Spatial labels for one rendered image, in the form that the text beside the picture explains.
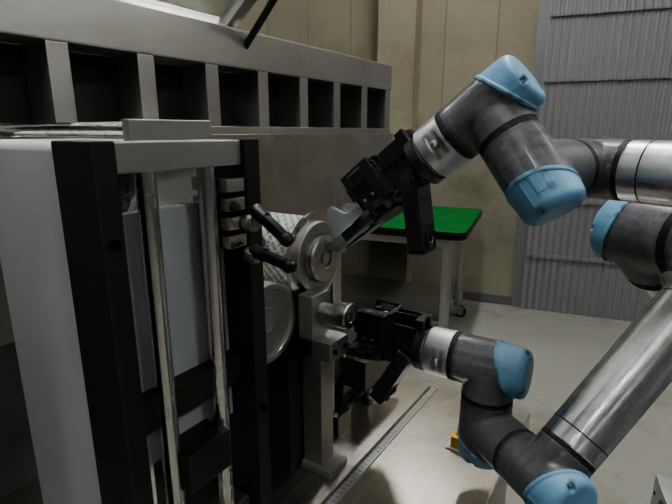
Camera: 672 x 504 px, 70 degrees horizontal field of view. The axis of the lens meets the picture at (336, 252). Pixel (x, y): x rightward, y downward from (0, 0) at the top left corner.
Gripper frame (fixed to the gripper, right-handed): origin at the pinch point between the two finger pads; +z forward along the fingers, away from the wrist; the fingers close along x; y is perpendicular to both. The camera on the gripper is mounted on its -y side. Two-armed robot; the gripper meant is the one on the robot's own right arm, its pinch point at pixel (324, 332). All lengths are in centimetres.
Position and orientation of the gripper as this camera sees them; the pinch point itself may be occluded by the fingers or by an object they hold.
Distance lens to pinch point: 88.8
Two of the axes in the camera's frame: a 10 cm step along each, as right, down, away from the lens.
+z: -8.3, -1.4, 5.4
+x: -5.5, 2.0, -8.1
